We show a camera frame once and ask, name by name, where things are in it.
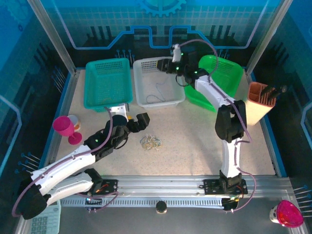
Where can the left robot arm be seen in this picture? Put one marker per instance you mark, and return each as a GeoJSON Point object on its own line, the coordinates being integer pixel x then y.
{"type": "Point", "coordinates": [68, 163]}

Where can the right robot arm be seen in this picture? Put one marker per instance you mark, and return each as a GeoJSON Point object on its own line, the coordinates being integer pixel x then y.
{"type": "Point", "coordinates": [230, 156]}

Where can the white plastic basket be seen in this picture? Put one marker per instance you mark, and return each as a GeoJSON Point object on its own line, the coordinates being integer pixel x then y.
{"type": "Point", "coordinates": [143, 85]}

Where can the green plastic basket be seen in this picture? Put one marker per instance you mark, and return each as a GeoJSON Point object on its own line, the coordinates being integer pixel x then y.
{"type": "Point", "coordinates": [226, 73]}

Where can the white cup with orange print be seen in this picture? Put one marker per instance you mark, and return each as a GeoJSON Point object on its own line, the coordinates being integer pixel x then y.
{"type": "Point", "coordinates": [76, 120]}

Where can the teal plastic basket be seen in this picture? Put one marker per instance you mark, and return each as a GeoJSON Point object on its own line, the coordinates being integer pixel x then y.
{"type": "Point", "coordinates": [107, 83]}

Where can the pink plastic goblet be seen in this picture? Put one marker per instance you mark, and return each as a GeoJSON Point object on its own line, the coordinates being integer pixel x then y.
{"type": "Point", "coordinates": [64, 125]}

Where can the cream holder with terracotta rim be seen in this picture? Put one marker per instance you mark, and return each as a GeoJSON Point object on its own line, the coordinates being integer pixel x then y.
{"type": "Point", "coordinates": [253, 112]}

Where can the black round knob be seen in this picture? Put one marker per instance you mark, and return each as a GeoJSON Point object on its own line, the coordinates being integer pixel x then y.
{"type": "Point", "coordinates": [161, 206]}

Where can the black tool with grey knob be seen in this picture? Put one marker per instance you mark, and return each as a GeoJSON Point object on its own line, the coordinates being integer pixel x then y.
{"type": "Point", "coordinates": [280, 90]}

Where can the pale green calculator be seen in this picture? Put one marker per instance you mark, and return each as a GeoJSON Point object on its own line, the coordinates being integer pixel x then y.
{"type": "Point", "coordinates": [46, 219]}

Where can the pink goblet with silver base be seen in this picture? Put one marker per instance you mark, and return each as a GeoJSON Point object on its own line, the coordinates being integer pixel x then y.
{"type": "Point", "coordinates": [290, 214]}

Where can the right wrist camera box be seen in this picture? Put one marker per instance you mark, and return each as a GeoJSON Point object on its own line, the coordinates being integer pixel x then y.
{"type": "Point", "coordinates": [176, 56]}

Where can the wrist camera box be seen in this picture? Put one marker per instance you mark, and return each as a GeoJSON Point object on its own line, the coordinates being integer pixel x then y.
{"type": "Point", "coordinates": [120, 109]}
{"type": "Point", "coordinates": [176, 56]}

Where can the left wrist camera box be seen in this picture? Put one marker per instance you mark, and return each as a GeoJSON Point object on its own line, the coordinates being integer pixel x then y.
{"type": "Point", "coordinates": [120, 109]}

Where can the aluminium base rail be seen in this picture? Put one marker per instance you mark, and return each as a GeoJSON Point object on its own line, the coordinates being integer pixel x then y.
{"type": "Point", "coordinates": [161, 185]}

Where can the aluminium frame post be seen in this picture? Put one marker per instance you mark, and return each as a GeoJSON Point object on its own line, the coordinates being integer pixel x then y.
{"type": "Point", "coordinates": [268, 36]}
{"type": "Point", "coordinates": [52, 36]}

